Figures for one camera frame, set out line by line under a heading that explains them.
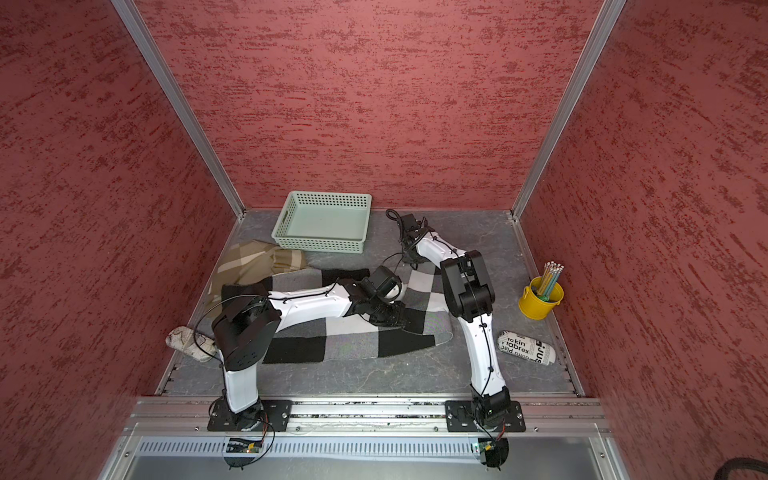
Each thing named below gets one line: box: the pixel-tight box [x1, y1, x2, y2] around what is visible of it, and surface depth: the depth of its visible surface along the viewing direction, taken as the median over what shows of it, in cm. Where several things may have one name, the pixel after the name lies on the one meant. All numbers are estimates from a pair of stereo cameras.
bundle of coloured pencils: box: [537, 261, 564, 301], surface depth 87 cm
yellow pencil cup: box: [518, 276, 565, 321], surface depth 89 cm
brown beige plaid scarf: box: [208, 239, 306, 307], surface depth 105 cm
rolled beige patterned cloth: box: [165, 325, 217, 362], surface depth 85 cm
